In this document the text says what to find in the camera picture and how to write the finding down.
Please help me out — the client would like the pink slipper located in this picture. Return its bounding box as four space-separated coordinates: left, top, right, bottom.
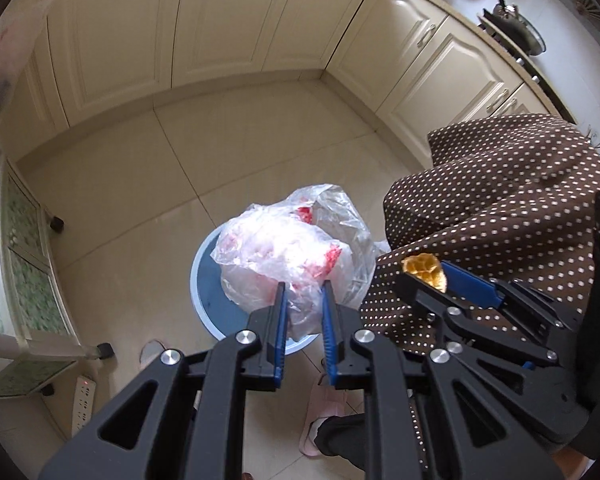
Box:
139 339 179 372
299 374 349 457

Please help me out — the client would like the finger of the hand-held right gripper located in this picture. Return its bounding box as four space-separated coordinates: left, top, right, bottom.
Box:
441 261 583 341
396 270 593 442

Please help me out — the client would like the black gas stove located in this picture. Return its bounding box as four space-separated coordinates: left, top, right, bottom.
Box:
477 12 579 122

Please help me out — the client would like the green glass door cabinet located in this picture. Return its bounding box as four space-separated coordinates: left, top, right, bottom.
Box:
0 152 116 401

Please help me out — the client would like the metal leg with caster wheel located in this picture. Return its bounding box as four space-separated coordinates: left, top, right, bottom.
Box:
0 327 115 361

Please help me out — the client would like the pan with glass lid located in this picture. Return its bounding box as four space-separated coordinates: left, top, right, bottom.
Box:
482 0 547 57

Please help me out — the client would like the round blue bin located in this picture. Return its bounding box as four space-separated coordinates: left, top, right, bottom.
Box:
190 224 326 357

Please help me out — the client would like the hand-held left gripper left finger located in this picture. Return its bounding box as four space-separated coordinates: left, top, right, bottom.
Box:
39 281 288 480

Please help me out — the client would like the yellow food scrap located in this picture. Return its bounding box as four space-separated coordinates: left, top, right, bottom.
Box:
401 255 448 292

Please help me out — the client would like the white power strip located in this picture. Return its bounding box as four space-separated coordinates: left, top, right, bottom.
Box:
71 374 99 436

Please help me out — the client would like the cream kitchen cabinet run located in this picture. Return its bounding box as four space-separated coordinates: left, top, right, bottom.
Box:
10 0 381 131
325 0 576 171

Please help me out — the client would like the clear red-printed plastic bag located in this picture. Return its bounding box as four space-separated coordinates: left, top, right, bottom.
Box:
210 183 391 341

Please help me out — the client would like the hanging translucent plastic bag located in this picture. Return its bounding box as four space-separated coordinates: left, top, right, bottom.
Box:
0 0 56 117

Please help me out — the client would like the person's dark trouser leg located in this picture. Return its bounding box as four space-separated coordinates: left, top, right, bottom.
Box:
312 412 368 480

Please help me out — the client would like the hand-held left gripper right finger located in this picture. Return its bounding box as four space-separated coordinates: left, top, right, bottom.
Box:
321 280 564 480

